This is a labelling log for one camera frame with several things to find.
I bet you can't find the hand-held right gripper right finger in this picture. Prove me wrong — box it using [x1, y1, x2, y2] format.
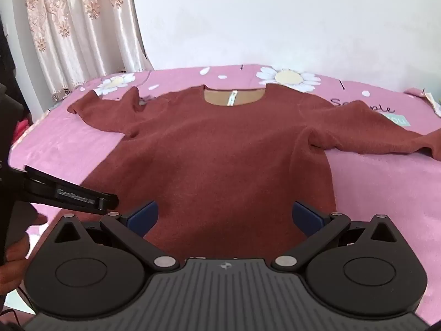
[271, 200, 402, 271]

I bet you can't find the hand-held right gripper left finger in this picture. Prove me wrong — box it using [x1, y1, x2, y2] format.
[52, 200, 180, 271]

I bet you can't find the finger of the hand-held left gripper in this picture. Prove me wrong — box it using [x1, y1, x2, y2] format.
[22, 165, 120, 213]

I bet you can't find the rust red sweater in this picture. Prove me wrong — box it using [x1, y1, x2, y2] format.
[66, 83, 441, 260]

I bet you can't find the person's left hand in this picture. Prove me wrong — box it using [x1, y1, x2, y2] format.
[0, 214, 49, 298]

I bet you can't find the pinkish red cloth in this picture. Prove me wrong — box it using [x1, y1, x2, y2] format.
[13, 117, 32, 146]

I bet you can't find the pink floral bed sheet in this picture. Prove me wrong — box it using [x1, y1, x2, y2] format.
[7, 64, 441, 327]

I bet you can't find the pink pillow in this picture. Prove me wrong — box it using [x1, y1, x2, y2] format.
[403, 87, 441, 118]

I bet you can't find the beige embroidered curtain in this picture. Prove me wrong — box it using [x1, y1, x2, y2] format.
[24, 0, 154, 102]

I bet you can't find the black cable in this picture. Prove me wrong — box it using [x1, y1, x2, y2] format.
[0, 284, 37, 321]

